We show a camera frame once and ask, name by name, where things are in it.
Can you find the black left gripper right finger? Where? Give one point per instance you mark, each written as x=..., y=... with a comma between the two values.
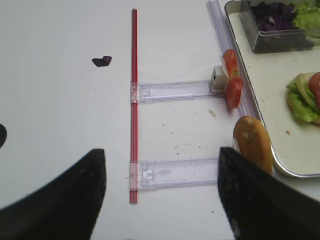
x=259, y=207

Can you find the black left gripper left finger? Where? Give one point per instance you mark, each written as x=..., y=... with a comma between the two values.
x=67, y=208

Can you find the standing tomato slices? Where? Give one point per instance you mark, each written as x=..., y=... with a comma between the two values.
x=234, y=86

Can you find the white tomato pusher block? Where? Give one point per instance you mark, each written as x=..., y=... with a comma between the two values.
x=219, y=79

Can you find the tomato slice on sandwich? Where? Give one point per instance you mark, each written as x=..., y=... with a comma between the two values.
x=314, y=87

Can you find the green lettuce in box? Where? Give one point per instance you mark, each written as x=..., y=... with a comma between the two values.
x=307, y=17

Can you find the standing bun half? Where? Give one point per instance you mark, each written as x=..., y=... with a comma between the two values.
x=254, y=142

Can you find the metal baking tray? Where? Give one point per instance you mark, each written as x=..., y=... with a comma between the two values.
x=296, y=144

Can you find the lower left clear holder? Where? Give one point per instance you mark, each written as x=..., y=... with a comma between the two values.
x=154, y=175

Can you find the clear holder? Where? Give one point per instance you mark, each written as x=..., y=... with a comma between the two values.
x=154, y=175
x=153, y=92

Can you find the sandwich stack base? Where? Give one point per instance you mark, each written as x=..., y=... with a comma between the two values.
x=301, y=100

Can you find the upper left clear holder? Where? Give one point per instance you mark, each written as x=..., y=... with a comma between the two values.
x=153, y=92

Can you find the purple cabbage scrap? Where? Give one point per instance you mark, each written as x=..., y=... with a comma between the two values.
x=102, y=62

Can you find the clear plastic salad box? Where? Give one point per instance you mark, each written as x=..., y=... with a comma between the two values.
x=276, y=41

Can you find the purple cabbage leaves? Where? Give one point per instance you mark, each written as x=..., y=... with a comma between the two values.
x=273, y=17

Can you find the left clear long rail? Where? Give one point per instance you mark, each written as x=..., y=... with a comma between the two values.
x=225, y=42

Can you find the left red rail strip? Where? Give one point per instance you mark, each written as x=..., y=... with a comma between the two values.
x=134, y=107

